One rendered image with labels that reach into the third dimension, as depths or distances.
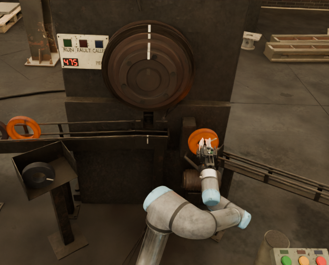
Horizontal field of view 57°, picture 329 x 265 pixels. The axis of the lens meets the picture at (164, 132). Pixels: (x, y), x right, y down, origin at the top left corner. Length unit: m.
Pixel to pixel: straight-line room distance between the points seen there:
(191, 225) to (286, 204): 1.59
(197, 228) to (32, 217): 1.54
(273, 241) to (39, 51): 3.74
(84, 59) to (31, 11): 2.71
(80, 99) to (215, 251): 1.28
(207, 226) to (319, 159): 2.17
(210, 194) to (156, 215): 0.33
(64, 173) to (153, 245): 0.75
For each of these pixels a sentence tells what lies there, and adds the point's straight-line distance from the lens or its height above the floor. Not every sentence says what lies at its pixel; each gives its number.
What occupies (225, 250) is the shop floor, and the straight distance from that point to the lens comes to 2.17.
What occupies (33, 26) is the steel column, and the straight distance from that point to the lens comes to 4.42.
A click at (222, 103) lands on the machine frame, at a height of 0.87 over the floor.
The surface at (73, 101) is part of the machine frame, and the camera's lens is 1.82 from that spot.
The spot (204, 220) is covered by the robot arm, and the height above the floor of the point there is 0.94.
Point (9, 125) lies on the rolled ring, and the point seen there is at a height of 0.74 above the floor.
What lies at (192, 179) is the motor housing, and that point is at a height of 0.52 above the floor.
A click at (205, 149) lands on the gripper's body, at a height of 0.88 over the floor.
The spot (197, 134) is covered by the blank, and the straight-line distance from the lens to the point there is 1.52.
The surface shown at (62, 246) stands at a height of 0.01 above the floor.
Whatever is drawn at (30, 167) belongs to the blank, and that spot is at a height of 0.74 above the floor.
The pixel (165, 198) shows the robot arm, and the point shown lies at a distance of 1.09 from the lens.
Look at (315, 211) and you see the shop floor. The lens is 2.62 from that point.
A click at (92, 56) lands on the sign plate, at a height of 1.13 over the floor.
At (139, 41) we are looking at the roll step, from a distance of 1.47.
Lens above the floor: 1.78
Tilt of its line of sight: 36 degrees down
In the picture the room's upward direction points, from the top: 3 degrees clockwise
